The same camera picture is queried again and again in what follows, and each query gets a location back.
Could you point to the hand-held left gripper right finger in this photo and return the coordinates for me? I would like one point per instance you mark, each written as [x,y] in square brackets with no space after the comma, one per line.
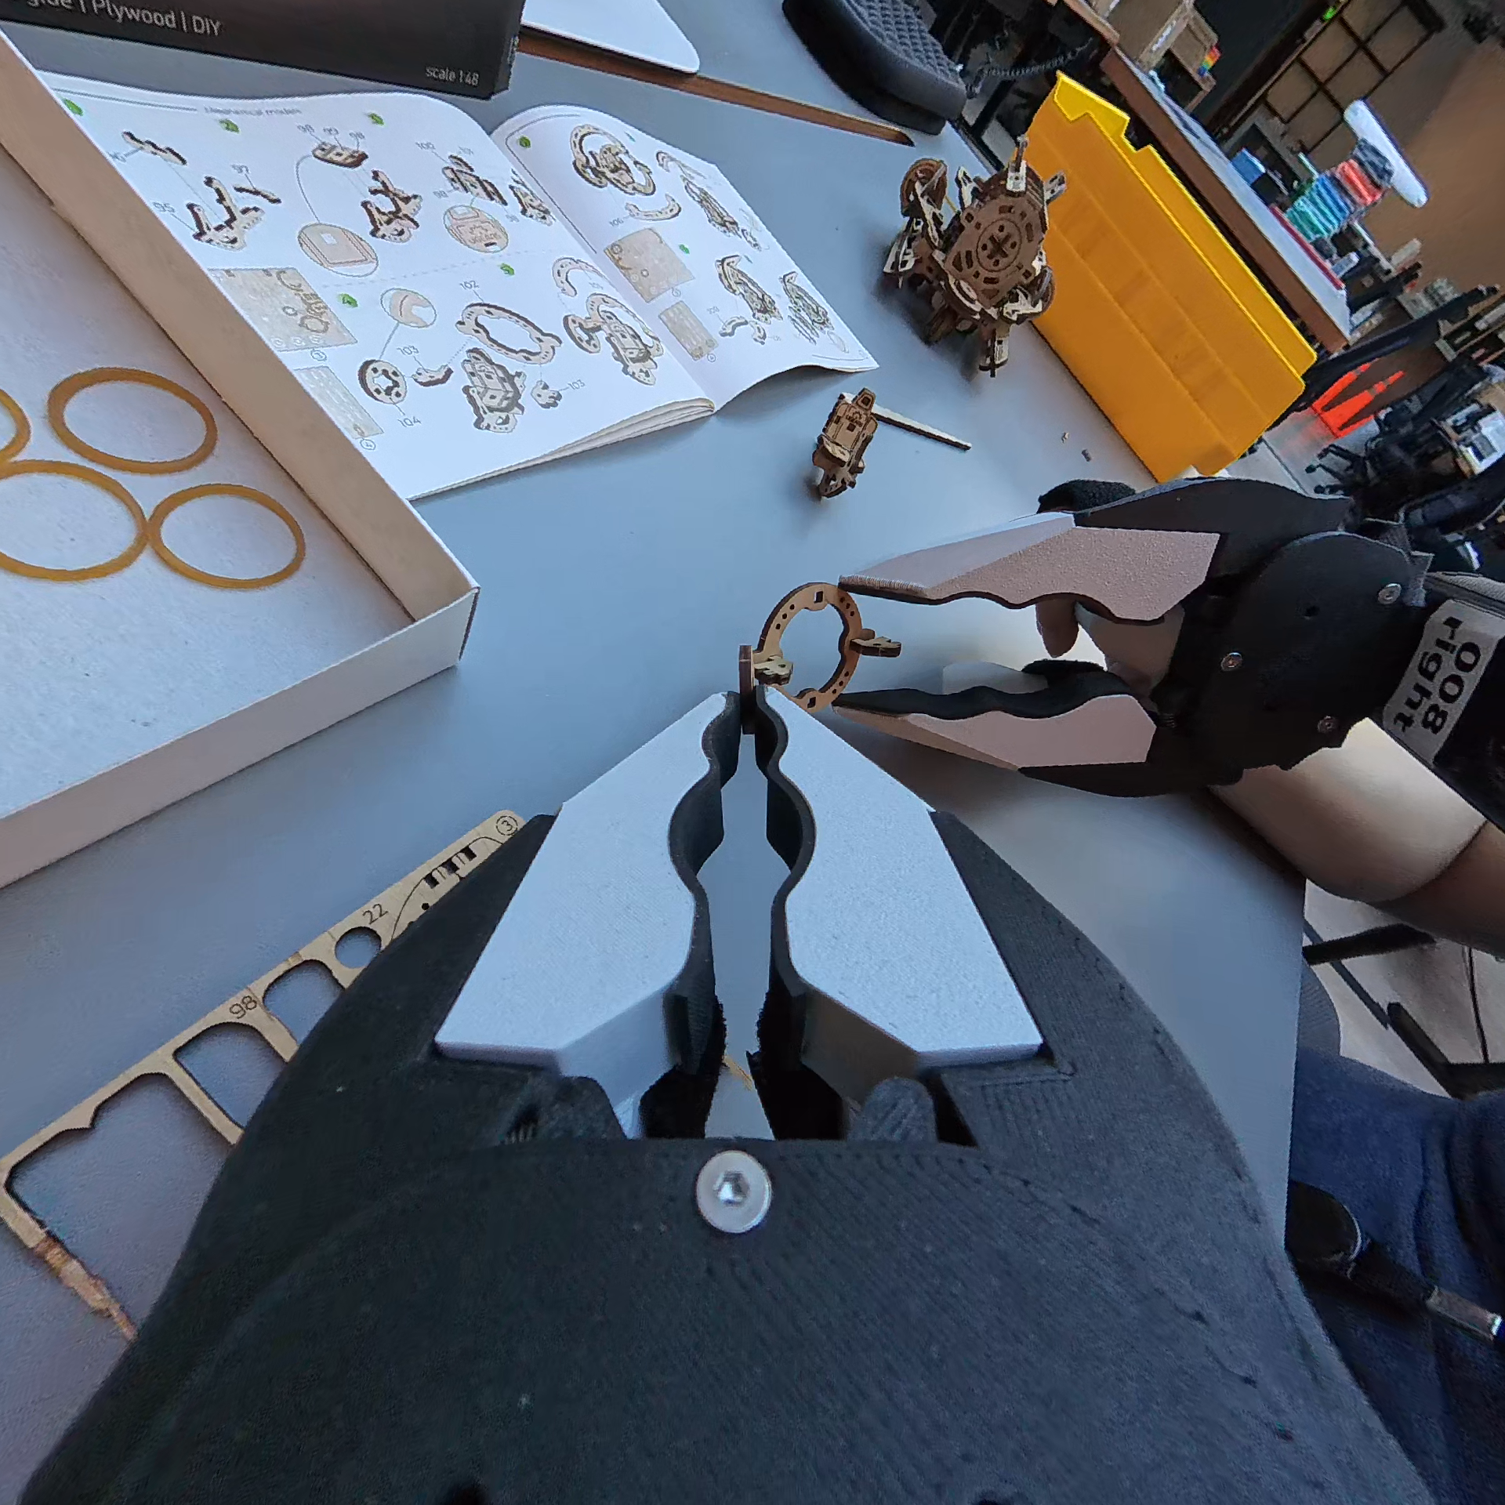
[906,940]

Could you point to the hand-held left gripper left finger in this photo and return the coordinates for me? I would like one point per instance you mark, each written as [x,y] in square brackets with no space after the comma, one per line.
[564,940]

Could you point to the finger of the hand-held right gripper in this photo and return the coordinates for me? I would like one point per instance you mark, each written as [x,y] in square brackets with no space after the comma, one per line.
[1092,563]
[1058,736]

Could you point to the small wooden connector piece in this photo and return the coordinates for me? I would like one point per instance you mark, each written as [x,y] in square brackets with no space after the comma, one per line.
[746,683]

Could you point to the person's right forearm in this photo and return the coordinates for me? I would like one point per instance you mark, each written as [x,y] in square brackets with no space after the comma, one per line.
[1386,823]

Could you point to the plywood parts sheet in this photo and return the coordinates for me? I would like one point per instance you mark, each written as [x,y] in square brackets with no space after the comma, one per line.
[243,1008]

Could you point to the assembled round wooden model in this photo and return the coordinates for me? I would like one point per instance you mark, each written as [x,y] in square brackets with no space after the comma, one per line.
[999,235]

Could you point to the person's right hand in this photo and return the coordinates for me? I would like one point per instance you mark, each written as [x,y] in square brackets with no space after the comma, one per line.
[1064,628]

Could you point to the thin wooden stick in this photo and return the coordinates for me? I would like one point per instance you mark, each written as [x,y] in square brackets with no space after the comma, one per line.
[929,430]

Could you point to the yellow plastic bin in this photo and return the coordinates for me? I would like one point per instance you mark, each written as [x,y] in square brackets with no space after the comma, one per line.
[1153,305]

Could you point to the small wooden sub-assembly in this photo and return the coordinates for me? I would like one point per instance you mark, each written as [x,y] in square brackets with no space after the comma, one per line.
[846,438]

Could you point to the black chair base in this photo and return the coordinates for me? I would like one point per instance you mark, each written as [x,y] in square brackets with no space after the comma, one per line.
[1386,940]

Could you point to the background wooden table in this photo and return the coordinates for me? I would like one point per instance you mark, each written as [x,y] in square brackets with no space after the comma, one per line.
[1223,198]

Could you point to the white cardboard box tray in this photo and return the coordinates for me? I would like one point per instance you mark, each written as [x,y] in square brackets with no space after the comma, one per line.
[177,659]

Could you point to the yellow rubber band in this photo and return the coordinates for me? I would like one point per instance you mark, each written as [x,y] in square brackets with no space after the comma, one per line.
[133,374]
[23,424]
[143,517]
[299,539]

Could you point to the person's blue trouser leg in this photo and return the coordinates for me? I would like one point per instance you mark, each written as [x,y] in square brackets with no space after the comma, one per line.
[1411,1174]

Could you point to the black mesh cushion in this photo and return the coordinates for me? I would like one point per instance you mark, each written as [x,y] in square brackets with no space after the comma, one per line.
[871,47]

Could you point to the open instruction booklet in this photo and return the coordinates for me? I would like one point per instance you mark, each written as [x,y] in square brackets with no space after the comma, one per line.
[587,235]

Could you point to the white flat panel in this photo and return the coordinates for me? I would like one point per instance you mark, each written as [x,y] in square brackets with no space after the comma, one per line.
[611,30]

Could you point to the black product box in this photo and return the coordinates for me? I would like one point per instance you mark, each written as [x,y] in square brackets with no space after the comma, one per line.
[293,35]

